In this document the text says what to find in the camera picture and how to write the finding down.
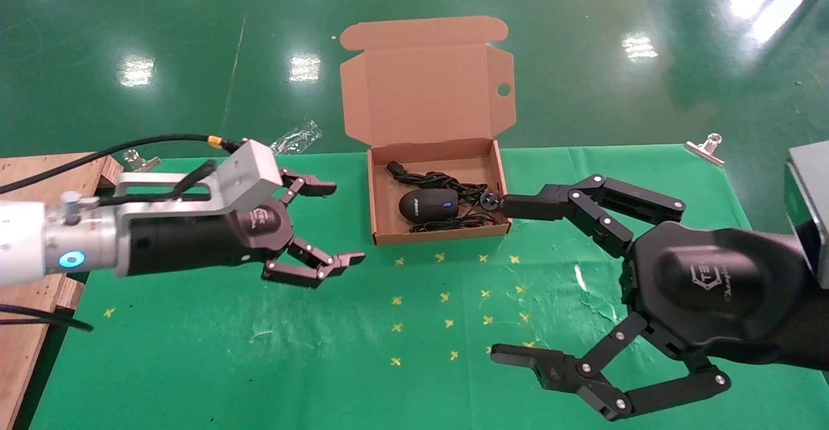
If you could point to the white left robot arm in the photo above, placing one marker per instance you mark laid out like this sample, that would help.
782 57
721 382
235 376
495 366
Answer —
26 242

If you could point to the silver binder clip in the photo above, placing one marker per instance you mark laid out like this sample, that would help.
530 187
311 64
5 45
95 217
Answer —
706 150
135 159

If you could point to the open brown cardboard box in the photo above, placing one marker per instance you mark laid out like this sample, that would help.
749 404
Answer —
427 93

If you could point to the green table cloth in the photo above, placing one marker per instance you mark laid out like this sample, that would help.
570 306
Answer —
421 391

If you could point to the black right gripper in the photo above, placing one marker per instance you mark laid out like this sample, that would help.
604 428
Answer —
706 281

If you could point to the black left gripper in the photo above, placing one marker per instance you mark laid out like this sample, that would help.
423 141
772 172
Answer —
194 242

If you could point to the brown wooden board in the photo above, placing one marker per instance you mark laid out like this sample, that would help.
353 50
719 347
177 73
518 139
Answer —
26 365

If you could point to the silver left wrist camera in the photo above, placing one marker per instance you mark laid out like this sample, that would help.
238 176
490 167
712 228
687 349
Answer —
249 174

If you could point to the clear plastic wrapper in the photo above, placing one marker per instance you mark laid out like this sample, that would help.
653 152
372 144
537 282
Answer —
299 137

